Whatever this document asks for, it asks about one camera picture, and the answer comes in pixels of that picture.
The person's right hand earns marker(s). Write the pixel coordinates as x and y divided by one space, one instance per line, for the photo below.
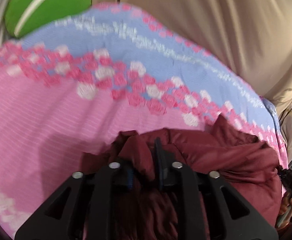
285 209

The maroon puffer jacket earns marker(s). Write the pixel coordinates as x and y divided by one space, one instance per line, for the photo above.
244 161

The green pillow white stripe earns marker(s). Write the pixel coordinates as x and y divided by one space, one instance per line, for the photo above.
25 16

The beige curtain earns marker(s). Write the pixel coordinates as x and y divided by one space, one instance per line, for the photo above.
237 47

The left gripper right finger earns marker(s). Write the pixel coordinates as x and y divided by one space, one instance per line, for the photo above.
207 206

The pink blue floral bedsheet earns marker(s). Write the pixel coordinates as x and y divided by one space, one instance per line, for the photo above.
73 85

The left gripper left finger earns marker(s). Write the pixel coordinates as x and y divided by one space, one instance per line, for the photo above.
78 207

